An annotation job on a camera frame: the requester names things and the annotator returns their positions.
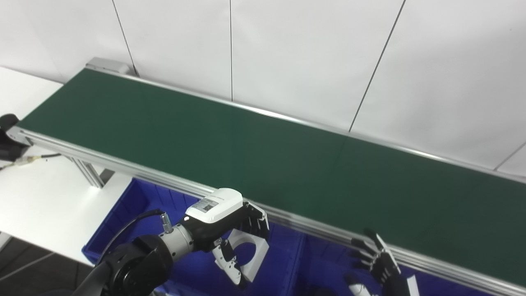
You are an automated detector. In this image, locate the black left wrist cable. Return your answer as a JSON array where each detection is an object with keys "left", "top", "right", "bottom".
[{"left": 97, "top": 209, "right": 174, "bottom": 268}]

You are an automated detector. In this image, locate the green conveyor belt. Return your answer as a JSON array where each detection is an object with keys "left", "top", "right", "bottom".
[
  {"left": 6, "top": 58, "right": 526, "bottom": 296},
  {"left": 18, "top": 68, "right": 526, "bottom": 287}
]

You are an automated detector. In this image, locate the white part with round hole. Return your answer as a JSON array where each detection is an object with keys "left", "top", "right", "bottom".
[{"left": 224, "top": 228, "right": 270, "bottom": 283}]

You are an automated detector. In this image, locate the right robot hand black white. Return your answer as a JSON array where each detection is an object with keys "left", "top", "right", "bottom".
[{"left": 343, "top": 229, "right": 420, "bottom": 296}]

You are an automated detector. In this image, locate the aluminium conveyor leg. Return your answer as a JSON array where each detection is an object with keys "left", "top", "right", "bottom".
[{"left": 70, "top": 158, "right": 116, "bottom": 189}]

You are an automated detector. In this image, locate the cable with yellow connector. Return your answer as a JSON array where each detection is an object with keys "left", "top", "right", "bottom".
[{"left": 0, "top": 153, "right": 62, "bottom": 171}]

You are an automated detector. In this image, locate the blue plastic bin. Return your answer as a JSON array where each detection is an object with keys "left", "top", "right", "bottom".
[
  {"left": 81, "top": 178, "right": 305, "bottom": 296},
  {"left": 290, "top": 234, "right": 494, "bottom": 296}
]

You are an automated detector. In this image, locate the black conveyor motor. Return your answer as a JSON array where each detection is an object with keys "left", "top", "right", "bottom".
[{"left": 0, "top": 114, "right": 30, "bottom": 162}]

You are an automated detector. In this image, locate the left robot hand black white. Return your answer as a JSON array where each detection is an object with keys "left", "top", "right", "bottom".
[{"left": 181, "top": 188, "right": 270, "bottom": 288}]

